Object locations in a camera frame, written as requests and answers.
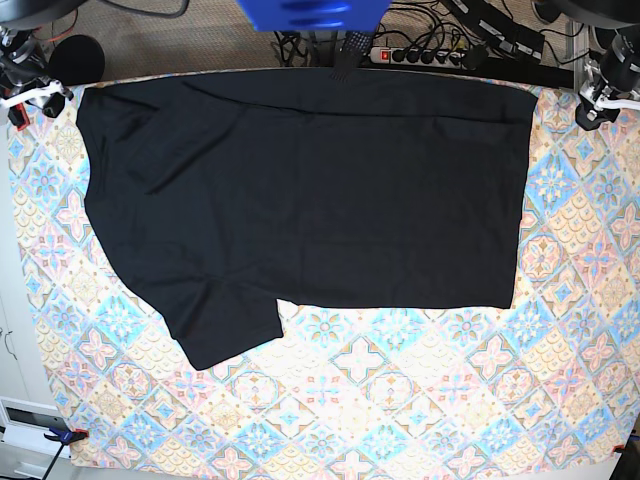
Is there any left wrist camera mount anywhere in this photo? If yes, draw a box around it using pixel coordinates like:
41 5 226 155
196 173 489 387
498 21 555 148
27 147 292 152
593 94 640 111

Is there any black T-shirt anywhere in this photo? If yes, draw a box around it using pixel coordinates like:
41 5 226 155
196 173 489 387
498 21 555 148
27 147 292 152
76 68 537 370

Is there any black mesh strap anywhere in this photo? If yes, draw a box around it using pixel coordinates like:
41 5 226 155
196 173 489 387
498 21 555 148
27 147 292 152
329 29 374 84

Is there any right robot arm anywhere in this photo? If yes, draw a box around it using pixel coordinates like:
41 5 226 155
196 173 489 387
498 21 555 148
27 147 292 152
1 27 73 130

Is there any blue orange clamp bottom left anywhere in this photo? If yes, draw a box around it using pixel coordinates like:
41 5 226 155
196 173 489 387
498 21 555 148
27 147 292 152
43 427 89 446

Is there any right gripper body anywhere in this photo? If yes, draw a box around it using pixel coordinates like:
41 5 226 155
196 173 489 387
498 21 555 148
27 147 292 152
1 80 73 118

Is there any patterned tablecloth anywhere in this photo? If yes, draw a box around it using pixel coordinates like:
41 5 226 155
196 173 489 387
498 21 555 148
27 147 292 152
4 89 639 479

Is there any white power strip red switch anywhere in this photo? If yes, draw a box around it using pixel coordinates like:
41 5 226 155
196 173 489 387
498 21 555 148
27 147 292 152
369 46 466 69

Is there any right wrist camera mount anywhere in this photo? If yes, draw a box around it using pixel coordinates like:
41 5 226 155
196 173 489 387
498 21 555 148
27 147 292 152
1 80 68 111

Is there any blue box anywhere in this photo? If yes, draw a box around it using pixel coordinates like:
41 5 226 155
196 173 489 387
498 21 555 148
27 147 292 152
238 0 391 32

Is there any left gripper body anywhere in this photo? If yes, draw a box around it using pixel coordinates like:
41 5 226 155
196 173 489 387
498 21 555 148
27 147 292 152
575 74 630 131

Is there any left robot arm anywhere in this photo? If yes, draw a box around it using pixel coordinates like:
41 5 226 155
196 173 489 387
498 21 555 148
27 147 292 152
575 25 639 131

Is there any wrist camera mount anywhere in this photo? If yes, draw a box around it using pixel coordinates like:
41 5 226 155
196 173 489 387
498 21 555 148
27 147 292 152
593 94 640 111
1 80 68 111

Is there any white cabinet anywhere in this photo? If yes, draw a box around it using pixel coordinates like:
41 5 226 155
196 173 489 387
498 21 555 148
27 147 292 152
0 129 76 476

